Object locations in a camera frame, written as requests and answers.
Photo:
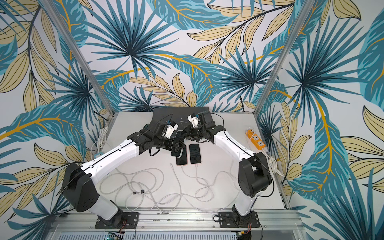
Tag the orange power strip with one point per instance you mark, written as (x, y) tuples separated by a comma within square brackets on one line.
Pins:
[(255, 139)]

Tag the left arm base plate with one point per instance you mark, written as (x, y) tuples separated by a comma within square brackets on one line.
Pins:
[(122, 220)]

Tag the phone with white case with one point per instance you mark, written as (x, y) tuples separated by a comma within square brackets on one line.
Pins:
[(195, 154)]

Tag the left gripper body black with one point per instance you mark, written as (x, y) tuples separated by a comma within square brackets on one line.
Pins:
[(177, 137)]

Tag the grey network switch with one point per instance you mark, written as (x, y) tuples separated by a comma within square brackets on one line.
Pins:
[(177, 114)]

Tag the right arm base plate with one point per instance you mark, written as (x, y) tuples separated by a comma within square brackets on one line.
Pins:
[(227, 220)]

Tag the aluminium front rail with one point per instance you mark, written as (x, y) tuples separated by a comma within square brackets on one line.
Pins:
[(182, 224)]

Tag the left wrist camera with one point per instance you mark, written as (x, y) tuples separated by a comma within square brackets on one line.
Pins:
[(171, 127)]

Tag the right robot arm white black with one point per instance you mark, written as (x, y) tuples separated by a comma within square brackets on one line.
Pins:
[(254, 175)]

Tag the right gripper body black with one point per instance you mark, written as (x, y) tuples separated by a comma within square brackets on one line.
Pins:
[(189, 132)]

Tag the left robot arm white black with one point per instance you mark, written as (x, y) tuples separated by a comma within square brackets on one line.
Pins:
[(79, 183)]

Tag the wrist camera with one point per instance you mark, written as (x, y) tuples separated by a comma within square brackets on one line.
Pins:
[(171, 127), (194, 120)]

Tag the phone with light blue case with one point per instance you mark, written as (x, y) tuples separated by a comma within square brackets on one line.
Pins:
[(178, 144)]

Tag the phone with pink case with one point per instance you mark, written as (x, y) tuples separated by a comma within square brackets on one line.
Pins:
[(183, 159)]

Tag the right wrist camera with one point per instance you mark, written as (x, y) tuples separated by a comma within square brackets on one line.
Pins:
[(194, 120)]

